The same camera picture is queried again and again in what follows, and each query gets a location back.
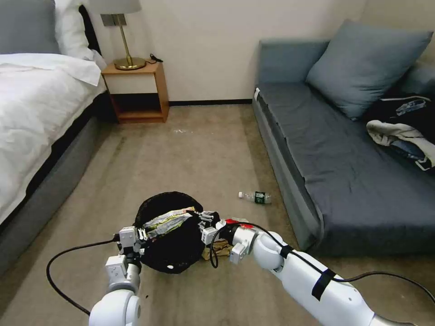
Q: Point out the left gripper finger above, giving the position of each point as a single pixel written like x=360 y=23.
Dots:
x=143 y=234
x=141 y=251

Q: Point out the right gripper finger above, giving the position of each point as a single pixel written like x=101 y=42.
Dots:
x=208 y=216
x=203 y=228

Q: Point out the silver snack wrapper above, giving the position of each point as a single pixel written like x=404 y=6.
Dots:
x=163 y=222

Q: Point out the black mesh trash bin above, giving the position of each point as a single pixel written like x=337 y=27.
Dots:
x=176 y=253

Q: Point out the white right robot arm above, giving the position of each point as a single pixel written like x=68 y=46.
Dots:
x=306 y=271

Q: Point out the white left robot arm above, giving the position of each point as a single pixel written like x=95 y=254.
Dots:
x=115 y=305

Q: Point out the crumpled brown paper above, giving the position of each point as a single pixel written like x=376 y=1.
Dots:
x=222 y=250

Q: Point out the clear plastic water bottle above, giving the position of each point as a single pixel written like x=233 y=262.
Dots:
x=260 y=197

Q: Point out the grey upholstered bed base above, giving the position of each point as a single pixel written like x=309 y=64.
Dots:
x=51 y=183

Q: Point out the white sofa tag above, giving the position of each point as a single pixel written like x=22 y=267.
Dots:
x=257 y=94

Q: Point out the blue-grey sofa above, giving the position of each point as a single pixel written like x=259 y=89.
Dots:
x=340 y=163

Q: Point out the wooden nightstand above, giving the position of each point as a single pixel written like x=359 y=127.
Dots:
x=136 y=79

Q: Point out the white bed duvet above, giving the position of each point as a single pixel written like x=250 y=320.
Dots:
x=37 y=112

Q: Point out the brass table lamp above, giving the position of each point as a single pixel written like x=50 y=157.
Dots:
x=130 y=63

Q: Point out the white grey garment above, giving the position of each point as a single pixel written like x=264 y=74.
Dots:
x=391 y=130

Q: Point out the blue jeans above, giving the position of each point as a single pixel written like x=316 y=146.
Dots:
x=407 y=149

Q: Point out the black garment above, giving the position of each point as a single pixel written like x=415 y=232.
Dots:
x=387 y=110

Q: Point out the white pillow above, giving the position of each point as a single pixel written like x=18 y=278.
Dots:
x=71 y=30

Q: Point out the large blue-grey cushion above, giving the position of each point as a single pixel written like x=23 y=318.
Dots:
x=367 y=64

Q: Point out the grey headboard cushion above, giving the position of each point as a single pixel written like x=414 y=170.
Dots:
x=27 y=27

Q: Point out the small blue-grey cushion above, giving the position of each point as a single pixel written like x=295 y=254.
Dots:
x=421 y=79

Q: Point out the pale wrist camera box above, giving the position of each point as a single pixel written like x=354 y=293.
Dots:
x=127 y=235
x=210 y=235

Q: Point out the silver wall switch plate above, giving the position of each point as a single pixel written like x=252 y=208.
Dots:
x=114 y=20

